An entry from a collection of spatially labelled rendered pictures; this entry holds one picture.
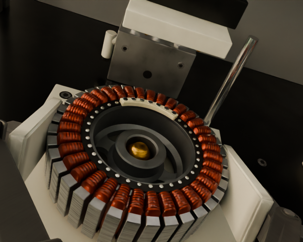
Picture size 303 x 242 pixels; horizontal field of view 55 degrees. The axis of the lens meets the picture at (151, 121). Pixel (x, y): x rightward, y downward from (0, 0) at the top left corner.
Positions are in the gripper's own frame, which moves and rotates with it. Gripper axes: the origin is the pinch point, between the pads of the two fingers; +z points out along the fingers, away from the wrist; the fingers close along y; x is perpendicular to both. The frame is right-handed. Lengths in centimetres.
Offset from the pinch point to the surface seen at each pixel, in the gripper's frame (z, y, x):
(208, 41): -0.7, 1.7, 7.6
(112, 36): 11.8, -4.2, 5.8
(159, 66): 11.3, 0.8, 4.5
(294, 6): 20.7, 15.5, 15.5
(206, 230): -1.7, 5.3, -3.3
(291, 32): 22.0, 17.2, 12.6
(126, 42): 10.8, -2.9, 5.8
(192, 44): -0.5, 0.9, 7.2
